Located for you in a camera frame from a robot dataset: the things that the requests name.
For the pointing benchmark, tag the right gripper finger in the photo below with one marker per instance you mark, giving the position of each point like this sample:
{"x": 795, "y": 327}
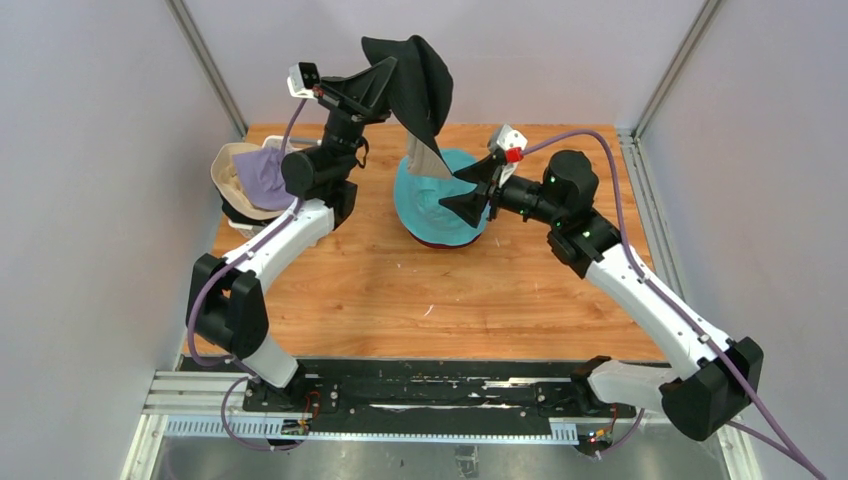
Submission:
{"x": 472, "y": 207}
{"x": 484, "y": 175}

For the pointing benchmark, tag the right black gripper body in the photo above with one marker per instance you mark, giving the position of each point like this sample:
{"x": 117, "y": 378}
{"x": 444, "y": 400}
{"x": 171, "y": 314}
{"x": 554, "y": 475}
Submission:
{"x": 509, "y": 194}

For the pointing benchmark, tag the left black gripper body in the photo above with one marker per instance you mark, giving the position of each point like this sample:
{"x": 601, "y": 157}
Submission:
{"x": 343, "y": 126}

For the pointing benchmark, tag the maroon bucket hat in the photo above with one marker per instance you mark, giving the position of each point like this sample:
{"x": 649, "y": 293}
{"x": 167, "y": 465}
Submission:
{"x": 443, "y": 245}

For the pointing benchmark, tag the teal bucket hat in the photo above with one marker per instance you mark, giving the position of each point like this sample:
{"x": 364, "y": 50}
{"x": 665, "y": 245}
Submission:
{"x": 416, "y": 200}

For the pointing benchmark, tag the beige bucket hat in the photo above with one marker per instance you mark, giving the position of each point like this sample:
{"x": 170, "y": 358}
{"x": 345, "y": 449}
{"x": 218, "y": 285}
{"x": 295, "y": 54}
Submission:
{"x": 420, "y": 94}

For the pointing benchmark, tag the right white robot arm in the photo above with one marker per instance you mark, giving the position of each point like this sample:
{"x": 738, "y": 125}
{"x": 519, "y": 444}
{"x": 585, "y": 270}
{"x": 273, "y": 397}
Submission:
{"x": 697, "y": 392}

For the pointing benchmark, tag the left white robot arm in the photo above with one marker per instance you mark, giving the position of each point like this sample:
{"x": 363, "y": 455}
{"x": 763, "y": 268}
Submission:
{"x": 227, "y": 307}

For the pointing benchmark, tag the white perforated plastic basket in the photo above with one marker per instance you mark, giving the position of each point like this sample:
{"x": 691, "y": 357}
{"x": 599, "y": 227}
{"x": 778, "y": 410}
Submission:
{"x": 296, "y": 143}

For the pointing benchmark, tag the lavender bucket hat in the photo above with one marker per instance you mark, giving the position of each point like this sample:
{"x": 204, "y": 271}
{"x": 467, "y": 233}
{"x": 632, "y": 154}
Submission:
{"x": 260, "y": 174}

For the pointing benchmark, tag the cream straw-coloured bucket hat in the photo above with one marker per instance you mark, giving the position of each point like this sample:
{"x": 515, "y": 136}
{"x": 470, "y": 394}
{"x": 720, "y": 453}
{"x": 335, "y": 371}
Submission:
{"x": 225, "y": 180}

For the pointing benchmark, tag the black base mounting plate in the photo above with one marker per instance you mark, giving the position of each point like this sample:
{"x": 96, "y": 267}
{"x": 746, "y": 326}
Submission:
{"x": 424, "y": 396}

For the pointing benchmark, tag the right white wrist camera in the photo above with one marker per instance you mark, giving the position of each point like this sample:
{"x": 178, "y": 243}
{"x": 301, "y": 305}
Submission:
{"x": 512, "y": 142}

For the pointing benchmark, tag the white slotted cable duct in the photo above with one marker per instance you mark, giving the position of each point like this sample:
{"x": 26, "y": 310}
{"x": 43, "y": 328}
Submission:
{"x": 209, "y": 426}

